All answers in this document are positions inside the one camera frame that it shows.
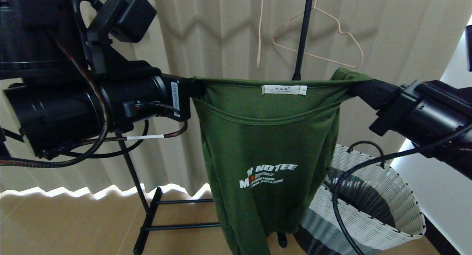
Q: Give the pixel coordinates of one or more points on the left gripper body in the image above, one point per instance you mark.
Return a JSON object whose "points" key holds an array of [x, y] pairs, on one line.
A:
{"points": [[66, 114]]}

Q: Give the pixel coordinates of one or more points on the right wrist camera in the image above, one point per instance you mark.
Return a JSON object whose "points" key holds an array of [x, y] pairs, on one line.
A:
{"points": [[469, 48]]}

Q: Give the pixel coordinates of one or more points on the black clothes rack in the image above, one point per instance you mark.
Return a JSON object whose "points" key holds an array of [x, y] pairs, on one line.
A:
{"points": [[302, 33]]}

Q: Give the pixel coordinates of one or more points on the pink clothes hanger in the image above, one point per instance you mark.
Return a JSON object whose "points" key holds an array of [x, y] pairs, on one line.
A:
{"points": [[324, 58], [260, 26]]}

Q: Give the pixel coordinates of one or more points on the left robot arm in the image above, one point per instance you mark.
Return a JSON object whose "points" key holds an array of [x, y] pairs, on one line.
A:
{"points": [[33, 30]]}

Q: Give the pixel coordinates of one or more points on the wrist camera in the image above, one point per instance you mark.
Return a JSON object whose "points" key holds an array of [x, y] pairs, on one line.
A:
{"points": [[129, 15], [469, 48]]}

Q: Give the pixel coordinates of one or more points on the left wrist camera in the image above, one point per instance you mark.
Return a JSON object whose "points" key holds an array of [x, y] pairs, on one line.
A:
{"points": [[129, 15]]}

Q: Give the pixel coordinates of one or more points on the beige curtain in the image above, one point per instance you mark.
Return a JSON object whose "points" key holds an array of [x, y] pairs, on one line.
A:
{"points": [[221, 33]]}

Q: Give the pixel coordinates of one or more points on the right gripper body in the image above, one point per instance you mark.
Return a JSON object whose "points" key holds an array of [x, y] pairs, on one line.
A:
{"points": [[398, 114]]}

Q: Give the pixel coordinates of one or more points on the white laundry basket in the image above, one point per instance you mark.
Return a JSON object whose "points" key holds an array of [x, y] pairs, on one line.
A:
{"points": [[376, 218]]}

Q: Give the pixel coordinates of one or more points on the green printed shirt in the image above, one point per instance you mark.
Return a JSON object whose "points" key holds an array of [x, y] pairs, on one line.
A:
{"points": [[265, 144]]}

